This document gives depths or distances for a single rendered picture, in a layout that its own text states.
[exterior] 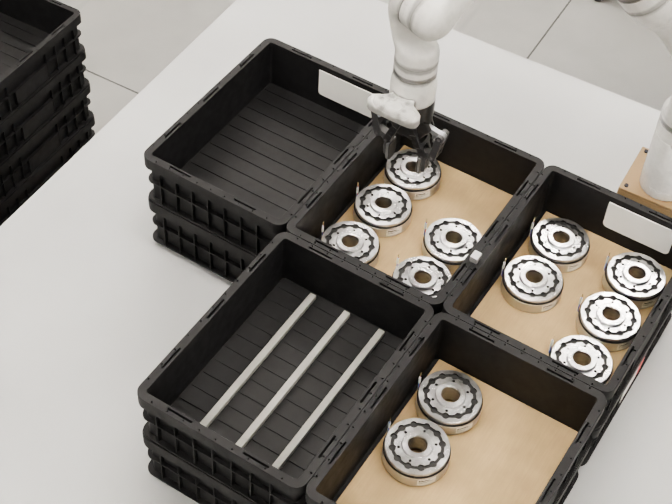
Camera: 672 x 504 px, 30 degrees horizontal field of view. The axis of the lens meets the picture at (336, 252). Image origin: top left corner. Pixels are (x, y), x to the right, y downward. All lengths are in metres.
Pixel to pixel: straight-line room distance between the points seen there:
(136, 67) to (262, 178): 1.55
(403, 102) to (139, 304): 0.64
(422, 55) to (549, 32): 2.12
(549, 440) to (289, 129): 0.80
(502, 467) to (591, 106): 1.02
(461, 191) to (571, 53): 1.71
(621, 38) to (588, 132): 1.42
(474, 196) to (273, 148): 0.39
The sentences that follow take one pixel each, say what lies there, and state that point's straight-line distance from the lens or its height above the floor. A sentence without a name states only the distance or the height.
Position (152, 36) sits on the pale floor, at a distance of 3.92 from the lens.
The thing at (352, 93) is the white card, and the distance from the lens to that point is 2.38.
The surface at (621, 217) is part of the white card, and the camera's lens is 2.24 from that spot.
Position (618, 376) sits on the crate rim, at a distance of 1.98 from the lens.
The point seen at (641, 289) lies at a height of 0.86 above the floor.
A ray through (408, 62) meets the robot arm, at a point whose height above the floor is 1.23.
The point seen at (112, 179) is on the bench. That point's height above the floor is 0.70.
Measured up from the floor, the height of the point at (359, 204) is 0.86.
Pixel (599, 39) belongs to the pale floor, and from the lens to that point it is 4.05.
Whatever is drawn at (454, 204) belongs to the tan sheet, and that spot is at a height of 0.83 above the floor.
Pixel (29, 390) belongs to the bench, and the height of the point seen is 0.70.
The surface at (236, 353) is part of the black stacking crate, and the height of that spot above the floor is 0.83.
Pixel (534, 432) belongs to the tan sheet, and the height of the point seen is 0.83.
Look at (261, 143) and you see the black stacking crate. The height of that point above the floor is 0.83.
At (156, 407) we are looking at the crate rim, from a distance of 1.88.
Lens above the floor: 2.49
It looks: 49 degrees down
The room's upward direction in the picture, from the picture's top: 4 degrees clockwise
